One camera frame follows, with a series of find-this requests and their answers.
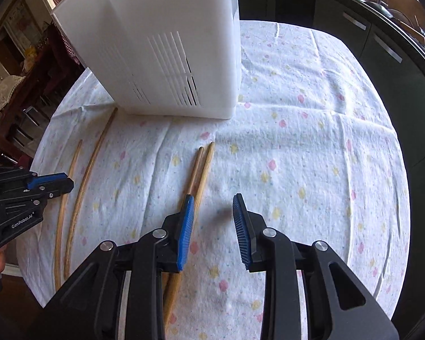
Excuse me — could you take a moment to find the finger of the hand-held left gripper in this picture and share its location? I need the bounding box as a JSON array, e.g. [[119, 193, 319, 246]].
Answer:
[[0, 166, 69, 192], [0, 178, 75, 209]]

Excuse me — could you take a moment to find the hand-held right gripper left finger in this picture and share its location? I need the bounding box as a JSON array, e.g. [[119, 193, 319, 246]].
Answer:
[[44, 194, 196, 340]]

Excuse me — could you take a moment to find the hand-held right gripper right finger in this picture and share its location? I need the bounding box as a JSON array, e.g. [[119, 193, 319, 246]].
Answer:
[[232, 193, 400, 340]]

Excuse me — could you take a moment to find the light bamboo chopstick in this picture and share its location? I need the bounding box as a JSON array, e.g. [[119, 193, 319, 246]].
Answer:
[[63, 108, 118, 281], [54, 139, 83, 292]]

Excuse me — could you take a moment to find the brown wooden chopstick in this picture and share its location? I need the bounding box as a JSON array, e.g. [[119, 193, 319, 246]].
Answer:
[[161, 146, 205, 312]]

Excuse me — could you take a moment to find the brown wooden chopsticks pair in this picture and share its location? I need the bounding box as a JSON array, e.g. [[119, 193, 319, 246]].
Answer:
[[163, 142, 216, 326]]

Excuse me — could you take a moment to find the white plastic utensil holder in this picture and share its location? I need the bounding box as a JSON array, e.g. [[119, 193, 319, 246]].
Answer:
[[50, 0, 242, 120]]

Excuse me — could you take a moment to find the dark wooden dining chair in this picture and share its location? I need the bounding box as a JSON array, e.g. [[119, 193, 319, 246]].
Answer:
[[5, 92, 57, 156]]

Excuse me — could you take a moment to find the white floral tablecloth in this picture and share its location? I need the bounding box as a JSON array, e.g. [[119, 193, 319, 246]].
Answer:
[[16, 19, 411, 340]]

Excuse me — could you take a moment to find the red checkered apron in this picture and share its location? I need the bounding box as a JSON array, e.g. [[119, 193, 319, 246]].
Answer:
[[46, 0, 84, 66]]

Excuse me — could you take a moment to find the dark stone countertop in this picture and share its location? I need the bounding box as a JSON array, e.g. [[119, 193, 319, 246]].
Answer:
[[265, 0, 425, 100]]

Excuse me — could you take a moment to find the black pan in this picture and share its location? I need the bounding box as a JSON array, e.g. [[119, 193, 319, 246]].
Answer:
[[370, 2, 394, 16]]

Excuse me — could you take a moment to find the framed wall picture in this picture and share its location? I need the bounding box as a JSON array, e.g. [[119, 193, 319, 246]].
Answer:
[[0, 0, 45, 64]]

